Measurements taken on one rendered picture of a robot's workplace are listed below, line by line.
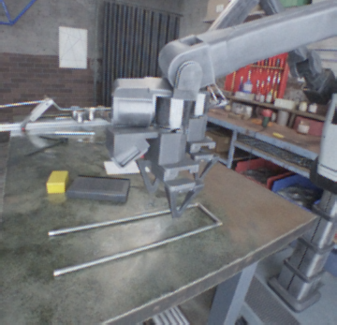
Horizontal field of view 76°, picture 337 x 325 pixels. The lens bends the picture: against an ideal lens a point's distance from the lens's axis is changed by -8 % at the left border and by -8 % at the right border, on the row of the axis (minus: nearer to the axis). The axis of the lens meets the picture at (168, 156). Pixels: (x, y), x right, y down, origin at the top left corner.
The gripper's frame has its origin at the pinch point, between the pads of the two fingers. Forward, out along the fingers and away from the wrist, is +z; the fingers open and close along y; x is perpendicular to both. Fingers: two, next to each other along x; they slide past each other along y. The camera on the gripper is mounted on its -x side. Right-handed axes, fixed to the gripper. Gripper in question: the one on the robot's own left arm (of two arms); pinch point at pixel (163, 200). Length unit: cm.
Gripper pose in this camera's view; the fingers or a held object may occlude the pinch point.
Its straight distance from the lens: 44.9
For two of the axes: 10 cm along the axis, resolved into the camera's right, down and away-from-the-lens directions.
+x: 8.6, -1.0, 5.0
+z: -1.0, 9.3, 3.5
